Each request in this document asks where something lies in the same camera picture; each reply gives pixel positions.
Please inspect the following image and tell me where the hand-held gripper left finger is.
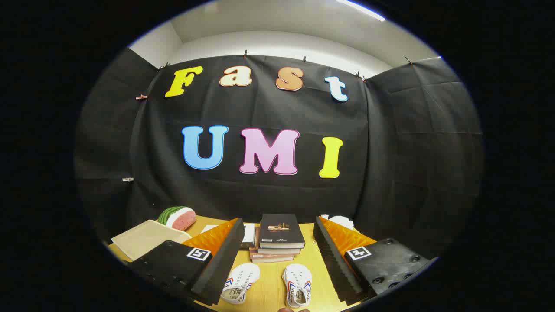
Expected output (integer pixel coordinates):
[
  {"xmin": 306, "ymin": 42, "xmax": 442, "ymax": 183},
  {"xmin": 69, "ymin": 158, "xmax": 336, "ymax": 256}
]
[{"xmin": 129, "ymin": 218, "xmax": 245, "ymax": 306}]

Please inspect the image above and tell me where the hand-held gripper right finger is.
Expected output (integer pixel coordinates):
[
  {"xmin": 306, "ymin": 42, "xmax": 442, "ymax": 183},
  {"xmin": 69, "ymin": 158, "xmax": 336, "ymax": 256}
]
[{"xmin": 313, "ymin": 216, "xmax": 438, "ymax": 306}]

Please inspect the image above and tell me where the white striped canvas shoe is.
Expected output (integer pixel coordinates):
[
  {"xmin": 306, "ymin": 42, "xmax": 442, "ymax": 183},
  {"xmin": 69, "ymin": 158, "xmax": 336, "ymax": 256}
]
[
  {"xmin": 220, "ymin": 263, "xmax": 261, "ymax": 305},
  {"xmin": 282, "ymin": 263, "xmax": 313, "ymax": 309}
]

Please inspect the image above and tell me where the beige fabric storage box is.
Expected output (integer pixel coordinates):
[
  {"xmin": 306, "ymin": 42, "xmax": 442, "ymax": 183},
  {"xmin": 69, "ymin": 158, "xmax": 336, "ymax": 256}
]
[{"xmin": 111, "ymin": 220, "xmax": 191, "ymax": 261}]

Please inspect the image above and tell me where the white portrait cover book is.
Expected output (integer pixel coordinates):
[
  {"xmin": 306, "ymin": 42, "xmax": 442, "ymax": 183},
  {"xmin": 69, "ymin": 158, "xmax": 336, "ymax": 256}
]
[{"xmin": 200, "ymin": 223, "xmax": 256, "ymax": 250}]

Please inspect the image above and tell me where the white plush toy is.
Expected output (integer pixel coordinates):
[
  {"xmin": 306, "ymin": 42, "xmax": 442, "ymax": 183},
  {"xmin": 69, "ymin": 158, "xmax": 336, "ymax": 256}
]
[{"xmin": 320, "ymin": 214, "xmax": 355, "ymax": 230}]

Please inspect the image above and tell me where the dark thick book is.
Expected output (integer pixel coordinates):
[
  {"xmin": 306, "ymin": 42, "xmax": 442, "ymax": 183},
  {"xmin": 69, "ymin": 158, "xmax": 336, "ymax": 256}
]
[{"xmin": 257, "ymin": 246, "xmax": 302, "ymax": 255}]

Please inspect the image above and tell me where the black cover book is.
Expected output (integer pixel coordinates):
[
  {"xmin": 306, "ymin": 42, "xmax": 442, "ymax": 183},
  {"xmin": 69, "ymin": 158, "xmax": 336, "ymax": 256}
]
[{"xmin": 259, "ymin": 214, "xmax": 306, "ymax": 250}]

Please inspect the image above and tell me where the watermelon slice toy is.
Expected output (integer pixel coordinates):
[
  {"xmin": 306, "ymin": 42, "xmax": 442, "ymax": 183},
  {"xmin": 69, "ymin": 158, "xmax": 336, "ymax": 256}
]
[{"xmin": 157, "ymin": 206, "xmax": 196, "ymax": 231}]

